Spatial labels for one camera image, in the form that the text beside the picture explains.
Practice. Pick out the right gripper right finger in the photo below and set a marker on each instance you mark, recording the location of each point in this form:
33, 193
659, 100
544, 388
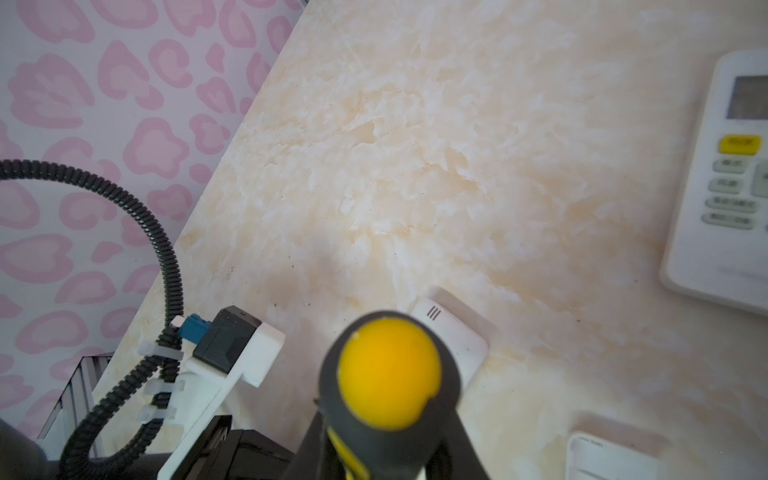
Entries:
455, 457

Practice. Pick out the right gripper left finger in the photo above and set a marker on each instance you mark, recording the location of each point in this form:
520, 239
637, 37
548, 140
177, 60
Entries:
315, 458

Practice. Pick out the black handled screwdriver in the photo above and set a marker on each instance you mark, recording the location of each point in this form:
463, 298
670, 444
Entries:
387, 388

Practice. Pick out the small white battery cover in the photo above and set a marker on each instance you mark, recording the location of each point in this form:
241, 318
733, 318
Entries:
467, 347

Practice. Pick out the slim white remote control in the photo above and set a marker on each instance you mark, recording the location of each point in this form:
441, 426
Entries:
591, 457

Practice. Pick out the white remote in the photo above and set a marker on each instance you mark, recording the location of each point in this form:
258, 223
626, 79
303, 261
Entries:
717, 245

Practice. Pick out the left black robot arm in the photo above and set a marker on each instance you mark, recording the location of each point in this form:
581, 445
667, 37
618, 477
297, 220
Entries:
222, 452

